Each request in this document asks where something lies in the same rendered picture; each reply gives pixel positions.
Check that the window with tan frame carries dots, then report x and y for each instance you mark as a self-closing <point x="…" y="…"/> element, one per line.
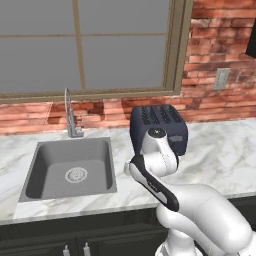
<point x="86" y="46"/>

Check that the grey kitchen sink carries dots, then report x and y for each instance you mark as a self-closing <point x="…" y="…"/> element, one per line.
<point x="71" y="168"/>

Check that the dark blue four-slot toaster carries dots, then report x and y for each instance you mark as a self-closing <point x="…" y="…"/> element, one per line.
<point x="160" y="116"/>

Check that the grey wall socket plate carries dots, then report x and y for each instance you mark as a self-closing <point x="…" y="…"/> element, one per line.
<point x="221" y="79"/>

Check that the dark wall cabinet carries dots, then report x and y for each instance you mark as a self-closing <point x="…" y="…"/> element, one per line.
<point x="251" y="46"/>

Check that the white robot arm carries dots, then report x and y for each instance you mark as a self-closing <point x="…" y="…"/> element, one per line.
<point x="200" y="213"/>

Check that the silver sink tap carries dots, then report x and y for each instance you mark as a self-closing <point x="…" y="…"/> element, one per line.
<point x="69" y="116"/>

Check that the black cupboard door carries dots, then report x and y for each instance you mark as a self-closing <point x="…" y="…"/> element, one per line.
<point x="123" y="241"/>
<point x="33" y="246"/>

